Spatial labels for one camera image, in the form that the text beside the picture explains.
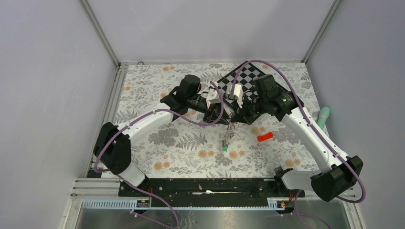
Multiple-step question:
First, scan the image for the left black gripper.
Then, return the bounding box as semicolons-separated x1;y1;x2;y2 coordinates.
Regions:
188;95;230;125

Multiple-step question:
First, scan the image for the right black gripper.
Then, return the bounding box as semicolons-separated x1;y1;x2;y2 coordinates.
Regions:
231;94;267;125

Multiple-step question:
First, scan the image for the large grey metal keyring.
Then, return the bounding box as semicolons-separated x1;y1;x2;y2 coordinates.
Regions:
222;122;235;146

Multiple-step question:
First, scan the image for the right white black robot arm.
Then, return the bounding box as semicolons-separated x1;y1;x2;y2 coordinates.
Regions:
236;74;365;202

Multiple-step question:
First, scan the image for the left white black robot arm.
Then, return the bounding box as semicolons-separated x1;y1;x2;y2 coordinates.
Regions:
93;74;225;196

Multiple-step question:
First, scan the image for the red plastic block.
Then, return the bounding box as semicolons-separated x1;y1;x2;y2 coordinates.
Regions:
256;132;274;142

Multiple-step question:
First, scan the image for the black white checkerboard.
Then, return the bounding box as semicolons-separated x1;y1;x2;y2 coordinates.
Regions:
217;63;265;100

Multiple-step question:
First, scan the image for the floral table mat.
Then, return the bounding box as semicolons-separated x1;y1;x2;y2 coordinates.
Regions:
114;63;318;178

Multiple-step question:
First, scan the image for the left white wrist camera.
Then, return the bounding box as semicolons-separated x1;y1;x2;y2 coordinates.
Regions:
206;81;224;108

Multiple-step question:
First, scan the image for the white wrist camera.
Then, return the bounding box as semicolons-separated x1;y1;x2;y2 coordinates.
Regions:
225;84;244;108
206;81;224;108

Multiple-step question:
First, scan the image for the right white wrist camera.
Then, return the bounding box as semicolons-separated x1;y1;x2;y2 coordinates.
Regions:
225;84;244;108

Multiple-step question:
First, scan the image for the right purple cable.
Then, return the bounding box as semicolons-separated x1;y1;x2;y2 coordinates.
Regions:
230;60;367;229

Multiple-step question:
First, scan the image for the purple cable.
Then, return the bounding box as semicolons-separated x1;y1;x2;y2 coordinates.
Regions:
93;81;225;229
230;60;367;229

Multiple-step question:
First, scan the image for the mint green cylinder handle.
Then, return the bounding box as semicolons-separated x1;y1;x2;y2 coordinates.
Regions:
317;106;330;129

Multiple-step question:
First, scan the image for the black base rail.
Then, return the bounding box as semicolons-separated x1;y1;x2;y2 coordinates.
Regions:
118;178;291;205

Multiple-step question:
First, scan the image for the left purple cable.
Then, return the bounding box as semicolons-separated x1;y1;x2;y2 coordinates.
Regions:
93;81;225;229

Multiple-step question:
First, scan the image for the white slotted cable duct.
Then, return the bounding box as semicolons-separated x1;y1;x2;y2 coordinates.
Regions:
81;198;285;211

